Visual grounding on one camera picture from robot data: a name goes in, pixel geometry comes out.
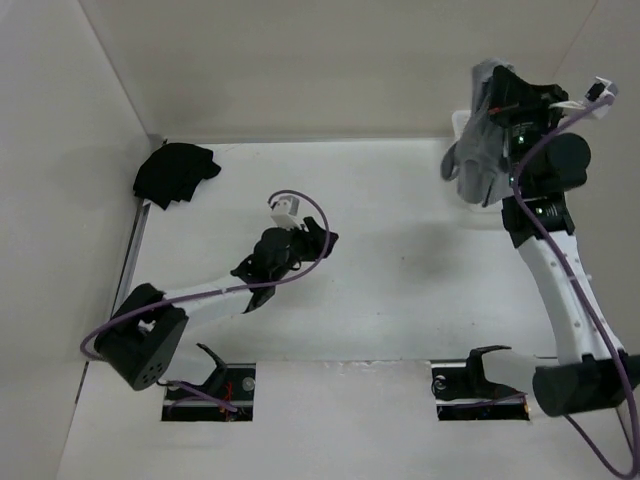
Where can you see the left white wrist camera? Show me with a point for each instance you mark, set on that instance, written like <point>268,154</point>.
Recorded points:
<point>284,211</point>

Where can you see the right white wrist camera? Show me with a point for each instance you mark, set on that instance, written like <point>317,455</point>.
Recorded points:
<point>596,102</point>

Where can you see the grey tank top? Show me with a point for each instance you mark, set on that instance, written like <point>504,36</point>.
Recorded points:
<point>475,161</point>

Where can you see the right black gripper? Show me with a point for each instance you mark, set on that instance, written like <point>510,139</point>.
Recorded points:
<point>514,97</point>

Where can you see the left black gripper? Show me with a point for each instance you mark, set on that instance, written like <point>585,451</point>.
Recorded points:
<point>315,240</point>

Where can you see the folded black tank tops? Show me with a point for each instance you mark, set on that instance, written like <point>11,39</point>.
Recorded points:
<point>173,172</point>

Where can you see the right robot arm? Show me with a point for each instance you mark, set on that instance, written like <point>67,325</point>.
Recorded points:
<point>593,371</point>

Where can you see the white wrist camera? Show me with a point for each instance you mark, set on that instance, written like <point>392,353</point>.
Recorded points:
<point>284,211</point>
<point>596,102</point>

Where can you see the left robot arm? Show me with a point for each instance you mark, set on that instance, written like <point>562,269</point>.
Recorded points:
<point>154,342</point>

